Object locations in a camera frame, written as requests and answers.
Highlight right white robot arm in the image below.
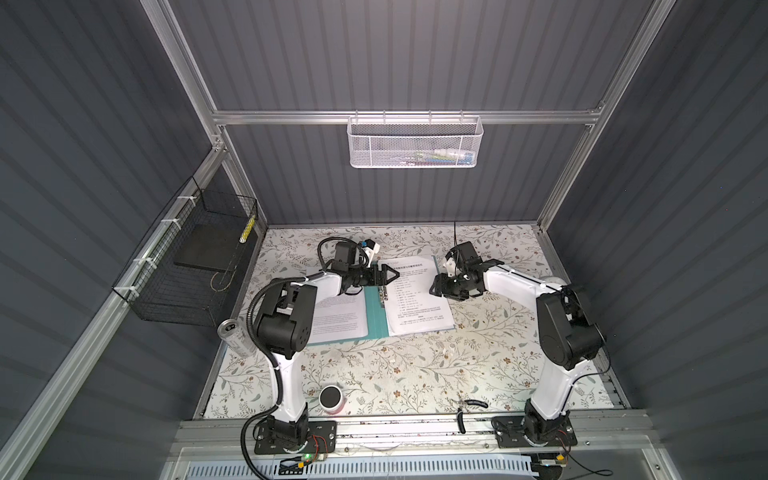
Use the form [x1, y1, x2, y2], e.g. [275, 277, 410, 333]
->
[429, 242, 605, 446]

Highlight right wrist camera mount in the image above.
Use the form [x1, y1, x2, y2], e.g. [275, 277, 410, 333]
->
[444, 250, 462, 277]

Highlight metal folder clip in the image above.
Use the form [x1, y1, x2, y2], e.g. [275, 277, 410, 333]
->
[378, 285, 388, 307]

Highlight pens in white basket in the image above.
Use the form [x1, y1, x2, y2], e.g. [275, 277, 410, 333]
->
[393, 148, 476, 168]

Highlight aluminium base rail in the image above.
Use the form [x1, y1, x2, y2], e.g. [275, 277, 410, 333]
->
[170, 409, 660, 455]

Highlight black wire basket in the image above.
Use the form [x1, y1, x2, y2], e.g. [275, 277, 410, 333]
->
[113, 178, 260, 328]

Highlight printed paper sheet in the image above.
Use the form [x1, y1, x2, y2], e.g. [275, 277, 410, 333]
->
[308, 293, 368, 345]

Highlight black foam pad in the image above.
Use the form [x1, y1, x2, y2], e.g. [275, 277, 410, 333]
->
[174, 224, 241, 273]

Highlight teal plastic folder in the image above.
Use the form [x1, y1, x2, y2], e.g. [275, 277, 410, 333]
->
[305, 256, 458, 347]

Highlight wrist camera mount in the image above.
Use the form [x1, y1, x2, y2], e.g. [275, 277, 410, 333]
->
[359, 239, 381, 264]
[444, 250, 462, 277]

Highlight silver drink can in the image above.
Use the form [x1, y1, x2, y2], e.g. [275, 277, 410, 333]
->
[217, 318, 259, 358]

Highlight white wire mesh basket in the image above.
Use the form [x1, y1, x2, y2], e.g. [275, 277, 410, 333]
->
[346, 115, 484, 169]

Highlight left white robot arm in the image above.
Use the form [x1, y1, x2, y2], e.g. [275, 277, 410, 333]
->
[245, 237, 399, 451]

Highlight yellow marker pen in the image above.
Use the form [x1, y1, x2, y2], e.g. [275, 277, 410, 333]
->
[239, 215, 256, 244]

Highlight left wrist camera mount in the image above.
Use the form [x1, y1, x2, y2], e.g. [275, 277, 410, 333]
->
[359, 239, 381, 264]

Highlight white paper sheets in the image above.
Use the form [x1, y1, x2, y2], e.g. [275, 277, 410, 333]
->
[383, 256, 455, 336]

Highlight black corrugated cable hose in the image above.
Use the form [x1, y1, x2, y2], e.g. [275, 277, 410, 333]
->
[239, 236, 361, 480]

